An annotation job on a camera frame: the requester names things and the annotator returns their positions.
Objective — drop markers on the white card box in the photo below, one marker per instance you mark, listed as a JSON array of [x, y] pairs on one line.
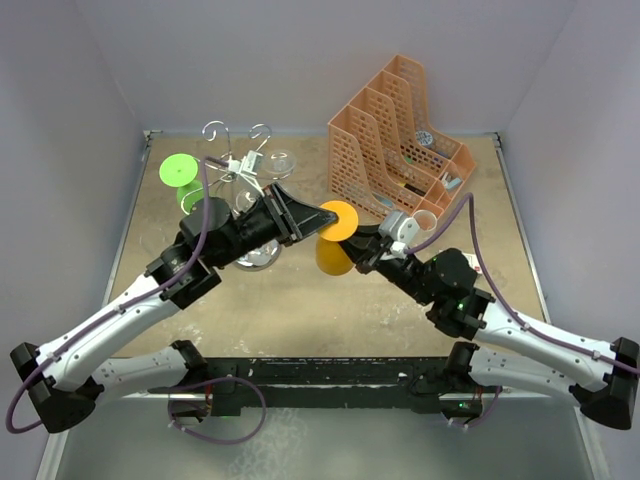
[[473, 262]]

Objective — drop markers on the silver wire wine glass rack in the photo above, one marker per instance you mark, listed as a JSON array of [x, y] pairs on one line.
[[240, 183]]

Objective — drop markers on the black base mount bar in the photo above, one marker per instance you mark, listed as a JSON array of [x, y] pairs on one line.
[[417, 384]]

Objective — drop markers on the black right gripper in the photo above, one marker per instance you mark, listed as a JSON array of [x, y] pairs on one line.
[[365, 247]]

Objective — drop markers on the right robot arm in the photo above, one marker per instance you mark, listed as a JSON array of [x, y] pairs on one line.
[[499, 346]]

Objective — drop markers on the clear wine glass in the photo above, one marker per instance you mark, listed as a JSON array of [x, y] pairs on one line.
[[263, 256], [278, 164]]

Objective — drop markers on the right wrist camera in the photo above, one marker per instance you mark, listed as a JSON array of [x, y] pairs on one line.
[[400, 228]]

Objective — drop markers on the pink tinted wine glass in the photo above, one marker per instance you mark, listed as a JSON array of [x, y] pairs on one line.
[[426, 220]]

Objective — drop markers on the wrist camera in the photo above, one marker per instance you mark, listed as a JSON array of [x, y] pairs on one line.
[[247, 169], [400, 228]]

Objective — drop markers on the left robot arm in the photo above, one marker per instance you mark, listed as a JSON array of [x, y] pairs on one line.
[[67, 378]]

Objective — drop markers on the orange plastic goblet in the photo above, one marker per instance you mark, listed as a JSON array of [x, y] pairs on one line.
[[329, 256]]

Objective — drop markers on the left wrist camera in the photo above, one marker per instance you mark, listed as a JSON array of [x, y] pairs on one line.
[[247, 169]]

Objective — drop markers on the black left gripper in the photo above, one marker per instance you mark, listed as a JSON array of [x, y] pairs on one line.
[[291, 218]]

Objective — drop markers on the orange plastic file organizer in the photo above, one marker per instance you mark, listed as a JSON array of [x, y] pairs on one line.
[[385, 154]]

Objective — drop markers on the green plastic goblet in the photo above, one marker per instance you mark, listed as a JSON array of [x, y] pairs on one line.
[[181, 172]]

